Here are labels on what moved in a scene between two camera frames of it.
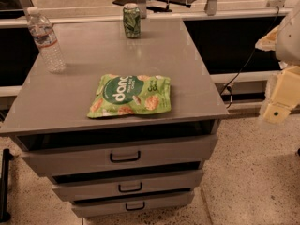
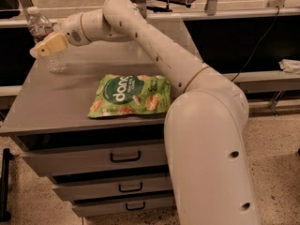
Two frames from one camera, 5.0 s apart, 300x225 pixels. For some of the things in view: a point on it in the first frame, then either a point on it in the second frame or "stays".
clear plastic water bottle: (44, 36) stays
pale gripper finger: (269, 41) -> (71, 26)
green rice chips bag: (121, 95) stays
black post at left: (5, 215) stays
